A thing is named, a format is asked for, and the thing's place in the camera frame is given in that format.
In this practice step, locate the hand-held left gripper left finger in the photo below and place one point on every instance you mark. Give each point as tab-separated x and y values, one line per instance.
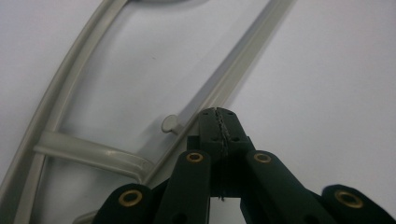
213	137

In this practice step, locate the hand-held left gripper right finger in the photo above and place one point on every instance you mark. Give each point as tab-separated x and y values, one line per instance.
234	140

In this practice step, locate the grey plastic hanger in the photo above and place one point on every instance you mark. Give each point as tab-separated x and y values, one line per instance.
93	152

